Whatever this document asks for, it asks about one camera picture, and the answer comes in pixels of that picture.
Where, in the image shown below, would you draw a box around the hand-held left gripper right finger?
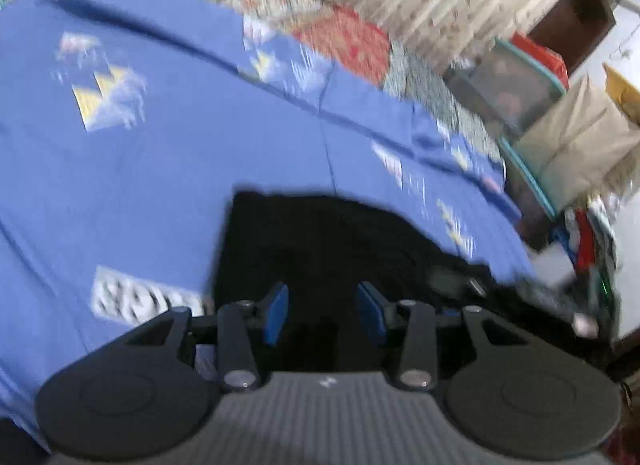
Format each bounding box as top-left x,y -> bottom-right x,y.
354,281 -> 532,392

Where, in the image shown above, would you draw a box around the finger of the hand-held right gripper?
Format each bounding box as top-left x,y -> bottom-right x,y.
429,266 -> 490,299

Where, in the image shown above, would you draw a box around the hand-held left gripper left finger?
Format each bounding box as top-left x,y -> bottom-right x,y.
122,282 -> 290,392

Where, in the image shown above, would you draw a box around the black pants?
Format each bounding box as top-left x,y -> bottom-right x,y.
212,190 -> 506,376

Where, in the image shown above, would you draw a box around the pile of colourful bags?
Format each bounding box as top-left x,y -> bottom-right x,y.
552,192 -> 623,341

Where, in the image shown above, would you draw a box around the dark storage box teal lid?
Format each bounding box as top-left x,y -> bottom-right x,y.
497,138 -> 560,223

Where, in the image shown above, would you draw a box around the beige cloth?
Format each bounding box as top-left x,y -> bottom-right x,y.
514,75 -> 640,208

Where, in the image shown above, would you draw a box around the blue printed bedsheet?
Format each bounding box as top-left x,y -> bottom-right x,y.
0,0 -> 538,438

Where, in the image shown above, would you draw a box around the black white patterned cloth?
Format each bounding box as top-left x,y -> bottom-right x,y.
382,40 -> 506,166

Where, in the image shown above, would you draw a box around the clear storage box teal lid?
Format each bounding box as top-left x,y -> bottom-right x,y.
444,38 -> 568,138

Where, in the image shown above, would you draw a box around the yellow cardboard box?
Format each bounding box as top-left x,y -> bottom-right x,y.
601,62 -> 640,127

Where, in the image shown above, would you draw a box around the red cloth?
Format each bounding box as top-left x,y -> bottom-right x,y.
509,32 -> 572,91

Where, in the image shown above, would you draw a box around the dark wooden cabinet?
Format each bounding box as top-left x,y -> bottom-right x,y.
527,0 -> 618,73

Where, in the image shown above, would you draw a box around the red patterned blanket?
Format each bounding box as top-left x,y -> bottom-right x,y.
10,0 -> 393,83

